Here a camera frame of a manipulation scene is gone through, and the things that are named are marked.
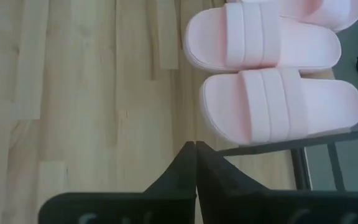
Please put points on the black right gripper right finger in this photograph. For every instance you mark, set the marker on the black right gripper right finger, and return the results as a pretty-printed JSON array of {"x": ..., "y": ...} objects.
[{"x": 235, "y": 205}]

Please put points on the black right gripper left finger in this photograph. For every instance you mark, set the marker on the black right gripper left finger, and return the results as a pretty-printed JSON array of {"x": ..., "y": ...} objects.
[{"x": 166, "y": 205}]

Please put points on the pink rubber slide sandal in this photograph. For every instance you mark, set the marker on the pink rubber slide sandal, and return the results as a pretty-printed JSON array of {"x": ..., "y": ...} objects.
[
  {"x": 328, "y": 14},
  {"x": 275, "y": 105},
  {"x": 253, "y": 37}
]

